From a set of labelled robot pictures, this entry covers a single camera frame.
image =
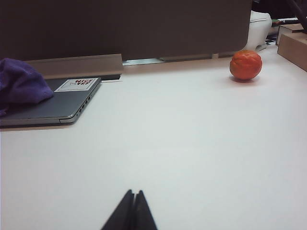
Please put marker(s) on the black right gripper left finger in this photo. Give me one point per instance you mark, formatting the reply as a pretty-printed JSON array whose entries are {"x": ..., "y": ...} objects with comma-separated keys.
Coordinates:
[{"x": 123, "y": 213}]

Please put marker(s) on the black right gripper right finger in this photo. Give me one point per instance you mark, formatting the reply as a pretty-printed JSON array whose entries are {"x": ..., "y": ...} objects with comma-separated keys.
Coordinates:
[{"x": 144, "y": 213}]

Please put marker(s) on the purple microfibre rag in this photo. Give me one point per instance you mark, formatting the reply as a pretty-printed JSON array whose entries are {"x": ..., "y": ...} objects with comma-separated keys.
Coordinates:
[{"x": 21, "y": 83}]

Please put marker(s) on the silver closed laptop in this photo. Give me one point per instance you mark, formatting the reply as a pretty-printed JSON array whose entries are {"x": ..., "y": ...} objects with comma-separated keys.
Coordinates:
[{"x": 60, "y": 105}]

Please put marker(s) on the white divider foot clamp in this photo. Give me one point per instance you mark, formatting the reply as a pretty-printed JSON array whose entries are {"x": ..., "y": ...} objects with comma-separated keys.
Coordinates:
[{"x": 215, "y": 55}]

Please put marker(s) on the orange mandarin fruit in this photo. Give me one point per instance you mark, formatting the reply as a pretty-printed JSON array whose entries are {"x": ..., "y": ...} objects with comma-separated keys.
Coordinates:
[{"x": 245, "y": 64}]

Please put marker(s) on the grey fabric desk divider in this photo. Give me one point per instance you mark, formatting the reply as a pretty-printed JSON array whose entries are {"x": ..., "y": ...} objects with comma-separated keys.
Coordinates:
[{"x": 120, "y": 26}]

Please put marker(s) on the white plastic appliance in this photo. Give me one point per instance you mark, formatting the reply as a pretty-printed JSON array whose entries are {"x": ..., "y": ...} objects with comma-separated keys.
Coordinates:
[{"x": 259, "y": 31}]

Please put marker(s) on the brown cardboard box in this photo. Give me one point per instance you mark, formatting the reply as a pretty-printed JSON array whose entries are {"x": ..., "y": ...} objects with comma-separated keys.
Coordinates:
[{"x": 293, "y": 51}]

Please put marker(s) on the white-sided wooden box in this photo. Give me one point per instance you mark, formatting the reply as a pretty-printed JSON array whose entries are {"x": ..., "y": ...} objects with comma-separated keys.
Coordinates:
[{"x": 291, "y": 29}]

